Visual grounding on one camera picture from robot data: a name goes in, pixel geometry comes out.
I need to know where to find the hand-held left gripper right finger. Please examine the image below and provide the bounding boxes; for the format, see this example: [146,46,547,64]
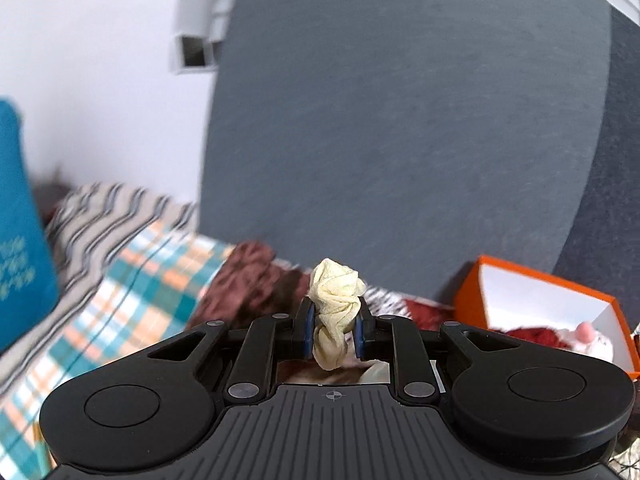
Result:
[352,299,531,403]

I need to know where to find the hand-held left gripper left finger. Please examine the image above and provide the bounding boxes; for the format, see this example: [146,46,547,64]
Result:
[145,297,317,406]

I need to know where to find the cream cloth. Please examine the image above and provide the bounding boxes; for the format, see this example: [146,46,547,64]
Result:
[307,258,368,372]

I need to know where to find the orange cardboard box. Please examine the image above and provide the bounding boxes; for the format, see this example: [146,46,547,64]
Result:
[453,255,640,380]

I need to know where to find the dark red knit cloth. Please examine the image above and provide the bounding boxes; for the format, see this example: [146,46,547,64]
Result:
[502,326,571,350]

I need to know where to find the white fluffy plush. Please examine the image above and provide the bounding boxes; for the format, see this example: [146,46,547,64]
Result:
[560,322,616,361]

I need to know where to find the red white printed blanket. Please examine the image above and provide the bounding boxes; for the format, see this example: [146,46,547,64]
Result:
[197,241,461,386]

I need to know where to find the plaid bedsheet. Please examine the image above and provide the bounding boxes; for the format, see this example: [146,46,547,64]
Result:
[0,220,236,480]

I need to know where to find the striped bedsheet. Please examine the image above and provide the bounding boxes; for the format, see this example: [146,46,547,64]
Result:
[0,182,198,396]

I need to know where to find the dark grey headboard panel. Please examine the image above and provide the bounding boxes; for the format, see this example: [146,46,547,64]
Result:
[552,7,640,306]

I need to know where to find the teal printed cushion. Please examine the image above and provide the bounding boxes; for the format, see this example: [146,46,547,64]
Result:
[0,97,61,353]

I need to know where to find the white wall fixture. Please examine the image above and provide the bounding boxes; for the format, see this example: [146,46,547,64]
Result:
[167,0,246,76]

